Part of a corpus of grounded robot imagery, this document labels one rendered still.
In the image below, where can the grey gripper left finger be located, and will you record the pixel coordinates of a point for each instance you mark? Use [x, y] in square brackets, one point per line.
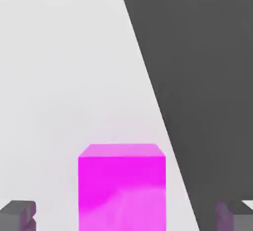
[13, 215]

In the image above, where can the small magenta cube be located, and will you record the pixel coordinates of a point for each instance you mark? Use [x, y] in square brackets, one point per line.
[121, 187]

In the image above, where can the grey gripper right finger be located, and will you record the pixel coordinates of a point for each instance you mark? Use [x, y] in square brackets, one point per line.
[237, 220]

